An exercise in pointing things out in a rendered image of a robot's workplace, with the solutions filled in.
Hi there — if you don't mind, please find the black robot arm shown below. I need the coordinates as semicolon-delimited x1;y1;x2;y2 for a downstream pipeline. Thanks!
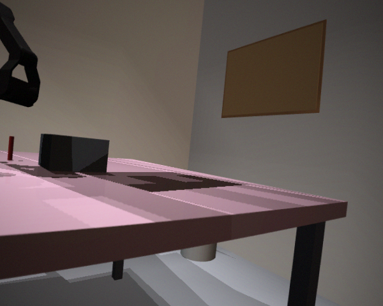
0;2;40;107

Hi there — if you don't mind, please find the red peg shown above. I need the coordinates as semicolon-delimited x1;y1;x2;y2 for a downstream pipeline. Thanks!
7;136;14;161

